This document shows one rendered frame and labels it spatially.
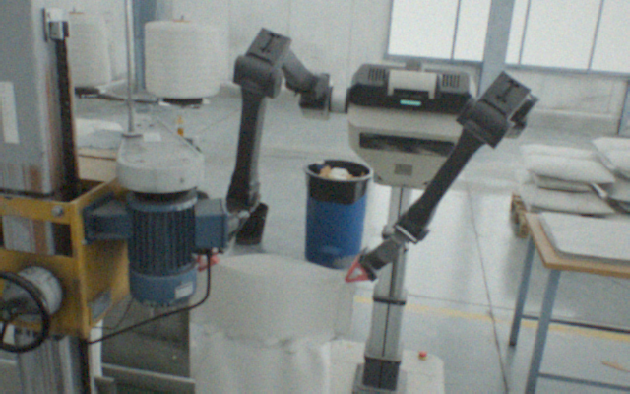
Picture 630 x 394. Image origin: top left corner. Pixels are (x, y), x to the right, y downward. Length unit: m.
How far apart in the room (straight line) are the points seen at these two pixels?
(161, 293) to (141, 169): 0.28
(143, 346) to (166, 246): 1.11
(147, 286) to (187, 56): 0.50
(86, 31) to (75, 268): 0.52
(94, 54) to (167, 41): 0.21
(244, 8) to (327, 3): 1.35
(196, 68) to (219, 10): 8.73
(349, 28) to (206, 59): 8.26
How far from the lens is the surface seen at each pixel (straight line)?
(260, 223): 4.21
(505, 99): 1.34
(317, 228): 3.89
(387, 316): 2.29
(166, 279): 1.31
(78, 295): 1.35
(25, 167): 1.30
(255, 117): 1.41
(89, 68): 1.44
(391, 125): 1.82
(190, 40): 1.30
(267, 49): 1.38
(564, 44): 9.66
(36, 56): 1.23
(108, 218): 1.32
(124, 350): 2.41
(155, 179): 1.21
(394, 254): 1.49
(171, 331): 2.27
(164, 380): 2.29
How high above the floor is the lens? 1.77
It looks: 18 degrees down
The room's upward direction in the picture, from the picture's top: 4 degrees clockwise
